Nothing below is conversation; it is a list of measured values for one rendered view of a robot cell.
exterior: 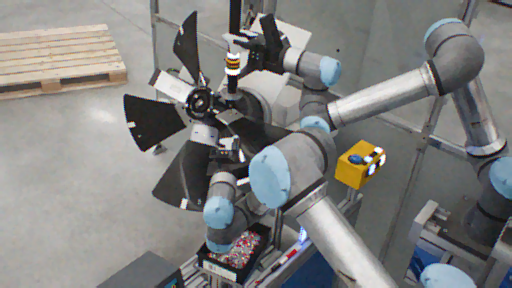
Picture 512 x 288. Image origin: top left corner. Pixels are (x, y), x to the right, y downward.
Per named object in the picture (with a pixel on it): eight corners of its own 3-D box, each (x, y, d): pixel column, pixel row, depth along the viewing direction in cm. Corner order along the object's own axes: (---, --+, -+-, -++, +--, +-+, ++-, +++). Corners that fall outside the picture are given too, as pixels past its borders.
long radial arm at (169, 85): (228, 105, 187) (212, 96, 177) (218, 122, 188) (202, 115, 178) (178, 79, 202) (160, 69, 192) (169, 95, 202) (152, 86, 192)
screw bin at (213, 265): (227, 224, 171) (227, 210, 167) (269, 241, 166) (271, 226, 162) (195, 267, 155) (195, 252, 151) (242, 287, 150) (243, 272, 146)
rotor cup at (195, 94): (195, 122, 174) (174, 113, 162) (214, 87, 173) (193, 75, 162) (224, 139, 166) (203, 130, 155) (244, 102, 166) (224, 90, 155)
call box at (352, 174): (356, 161, 181) (361, 138, 174) (379, 173, 176) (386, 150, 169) (333, 180, 170) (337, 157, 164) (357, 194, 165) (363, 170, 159)
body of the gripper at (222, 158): (211, 145, 142) (205, 170, 132) (240, 145, 141) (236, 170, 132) (213, 165, 146) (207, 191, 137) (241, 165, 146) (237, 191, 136)
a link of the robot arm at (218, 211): (201, 231, 124) (201, 207, 119) (208, 202, 133) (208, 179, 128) (231, 234, 124) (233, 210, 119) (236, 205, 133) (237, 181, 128)
